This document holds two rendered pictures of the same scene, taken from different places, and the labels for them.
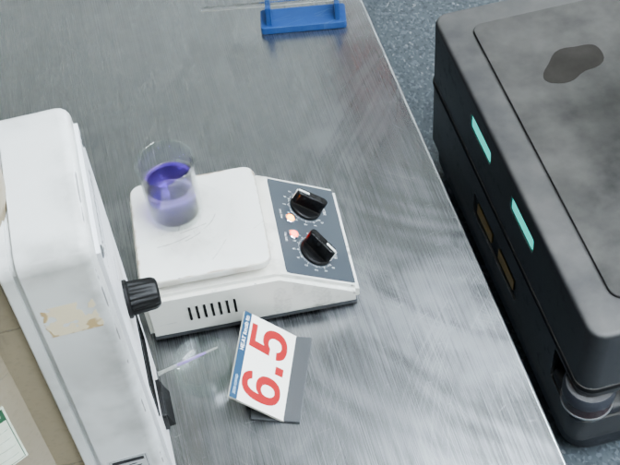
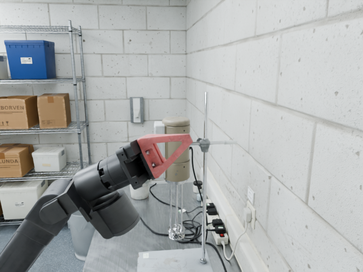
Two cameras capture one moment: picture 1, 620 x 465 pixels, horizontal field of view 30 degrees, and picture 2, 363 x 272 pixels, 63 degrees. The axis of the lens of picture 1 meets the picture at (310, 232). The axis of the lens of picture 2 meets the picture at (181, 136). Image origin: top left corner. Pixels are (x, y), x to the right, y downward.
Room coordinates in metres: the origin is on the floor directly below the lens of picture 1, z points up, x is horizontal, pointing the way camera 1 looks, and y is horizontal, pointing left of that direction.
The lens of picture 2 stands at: (1.32, 0.23, 1.56)
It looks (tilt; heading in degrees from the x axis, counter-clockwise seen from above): 14 degrees down; 183
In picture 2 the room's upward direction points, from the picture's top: straight up
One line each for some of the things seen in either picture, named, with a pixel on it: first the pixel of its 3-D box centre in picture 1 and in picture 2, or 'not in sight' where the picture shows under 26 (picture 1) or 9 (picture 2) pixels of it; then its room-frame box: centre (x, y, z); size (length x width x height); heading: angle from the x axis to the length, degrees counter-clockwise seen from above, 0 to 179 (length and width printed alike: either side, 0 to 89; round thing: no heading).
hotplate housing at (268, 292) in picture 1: (232, 249); not in sight; (0.68, 0.08, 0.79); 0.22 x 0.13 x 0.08; 96
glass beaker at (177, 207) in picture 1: (170, 188); not in sight; (0.70, 0.12, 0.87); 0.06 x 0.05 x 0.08; 175
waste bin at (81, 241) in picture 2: not in sight; (89, 229); (-0.85, -0.65, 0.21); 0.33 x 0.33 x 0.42
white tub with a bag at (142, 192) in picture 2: not in sight; (139, 179); (-0.37, -0.12, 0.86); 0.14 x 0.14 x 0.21
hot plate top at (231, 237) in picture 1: (198, 225); not in sight; (0.68, 0.10, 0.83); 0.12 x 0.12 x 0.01; 6
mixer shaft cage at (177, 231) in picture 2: not in sight; (176, 207); (0.27, 0.16, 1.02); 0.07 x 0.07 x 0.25
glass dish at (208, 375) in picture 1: (203, 366); not in sight; (0.58, 0.11, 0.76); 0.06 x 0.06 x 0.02
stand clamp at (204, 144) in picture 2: not in sight; (202, 142); (0.21, 0.25, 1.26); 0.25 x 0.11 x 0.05; 100
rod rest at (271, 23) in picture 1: (302, 10); not in sight; (1.04, -0.02, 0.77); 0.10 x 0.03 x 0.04; 88
